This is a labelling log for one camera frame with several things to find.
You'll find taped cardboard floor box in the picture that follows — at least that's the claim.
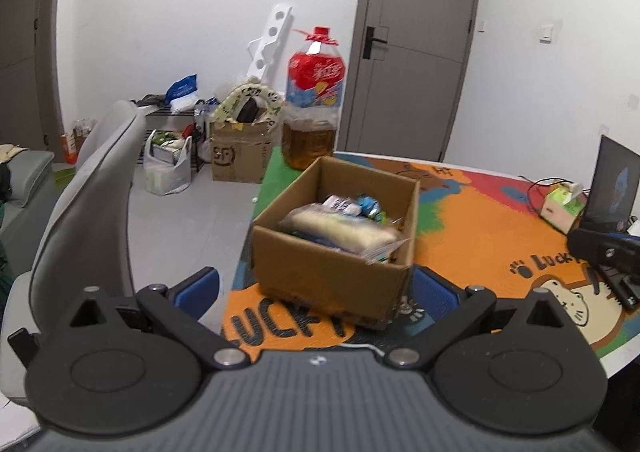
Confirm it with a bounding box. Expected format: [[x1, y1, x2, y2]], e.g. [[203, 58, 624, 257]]
[[210, 122, 277, 184]]

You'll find black cable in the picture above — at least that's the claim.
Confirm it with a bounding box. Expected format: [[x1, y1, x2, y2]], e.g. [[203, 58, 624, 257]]
[[517, 174, 592, 213]]

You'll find small brown floor box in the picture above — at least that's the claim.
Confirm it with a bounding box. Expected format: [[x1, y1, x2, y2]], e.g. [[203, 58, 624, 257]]
[[60, 119, 97, 165]]

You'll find grey door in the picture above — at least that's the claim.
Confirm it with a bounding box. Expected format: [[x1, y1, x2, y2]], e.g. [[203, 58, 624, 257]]
[[345, 0, 484, 163]]

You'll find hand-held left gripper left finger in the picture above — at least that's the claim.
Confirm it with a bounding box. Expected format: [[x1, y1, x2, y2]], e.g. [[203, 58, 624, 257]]
[[41, 267, 249, 374]]

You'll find panda print bag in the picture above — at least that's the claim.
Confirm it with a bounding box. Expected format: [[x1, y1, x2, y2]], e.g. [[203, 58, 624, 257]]
[[209, 76, 287, 129]]

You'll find black door handle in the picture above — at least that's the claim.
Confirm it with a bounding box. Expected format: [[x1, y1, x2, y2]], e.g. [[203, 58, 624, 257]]
[[364, 26, 390, 60]]

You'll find tall white perforated rack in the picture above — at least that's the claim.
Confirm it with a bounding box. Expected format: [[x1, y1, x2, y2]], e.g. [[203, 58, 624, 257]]
[[246, 6, 292, 83]]

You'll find black shoe rack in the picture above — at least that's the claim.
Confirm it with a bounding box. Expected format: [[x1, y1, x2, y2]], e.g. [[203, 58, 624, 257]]
[[134, 94, 217, 173]]

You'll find white snack packet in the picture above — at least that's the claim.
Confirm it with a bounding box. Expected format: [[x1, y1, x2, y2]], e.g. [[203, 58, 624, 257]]
[[322, 196, 361, 215]]

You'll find long white bread packet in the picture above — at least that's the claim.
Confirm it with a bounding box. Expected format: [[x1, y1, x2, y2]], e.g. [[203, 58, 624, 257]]
[[279, 204, 409, 263]]

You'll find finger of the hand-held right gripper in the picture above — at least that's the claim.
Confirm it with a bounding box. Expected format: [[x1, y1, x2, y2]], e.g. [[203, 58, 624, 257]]
[[567, 228, 640, 265], [588, 268, 640, 309]]

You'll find blue plastic bag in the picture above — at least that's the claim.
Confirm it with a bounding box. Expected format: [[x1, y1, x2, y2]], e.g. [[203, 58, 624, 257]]
[[166, 75, 199, 111]]

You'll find green tissue box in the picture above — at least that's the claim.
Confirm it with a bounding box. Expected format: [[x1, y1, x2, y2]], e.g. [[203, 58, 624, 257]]
[[542, 182, 589, 235]]

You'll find grey chair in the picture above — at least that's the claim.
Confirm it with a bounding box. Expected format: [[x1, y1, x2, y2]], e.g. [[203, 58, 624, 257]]
[[0, 100, 147, 409]]

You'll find grey sofa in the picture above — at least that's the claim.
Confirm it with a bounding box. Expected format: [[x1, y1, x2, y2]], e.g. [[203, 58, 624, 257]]
[[0, 147, 57, 283]]

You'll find white plastic shopping bag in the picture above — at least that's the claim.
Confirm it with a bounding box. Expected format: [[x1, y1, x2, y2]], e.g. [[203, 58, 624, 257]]
[[144, 129, 194, 197]]

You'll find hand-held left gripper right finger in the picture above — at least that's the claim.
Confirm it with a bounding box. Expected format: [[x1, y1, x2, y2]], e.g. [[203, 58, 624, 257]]
[[384, 266, 585, 374]]

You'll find large oil bottle red label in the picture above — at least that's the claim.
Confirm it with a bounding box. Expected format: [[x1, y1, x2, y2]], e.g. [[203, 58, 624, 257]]
[[281, 26, 347, 171]]

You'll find colourful cartoon table mat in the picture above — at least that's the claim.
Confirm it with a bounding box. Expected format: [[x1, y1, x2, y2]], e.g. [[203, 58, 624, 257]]
[[220, 152, 640, 364]]

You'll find black laptop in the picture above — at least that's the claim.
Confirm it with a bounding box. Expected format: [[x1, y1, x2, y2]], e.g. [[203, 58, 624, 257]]
[[567, 134, 640, 239]]

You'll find dark doorway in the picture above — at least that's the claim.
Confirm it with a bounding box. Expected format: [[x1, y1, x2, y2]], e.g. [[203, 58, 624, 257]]
[[0, 0, 68, 153]]

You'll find blue-green candy packet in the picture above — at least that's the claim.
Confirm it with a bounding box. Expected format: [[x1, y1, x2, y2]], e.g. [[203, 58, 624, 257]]
[[357, 194, 387, 223]]

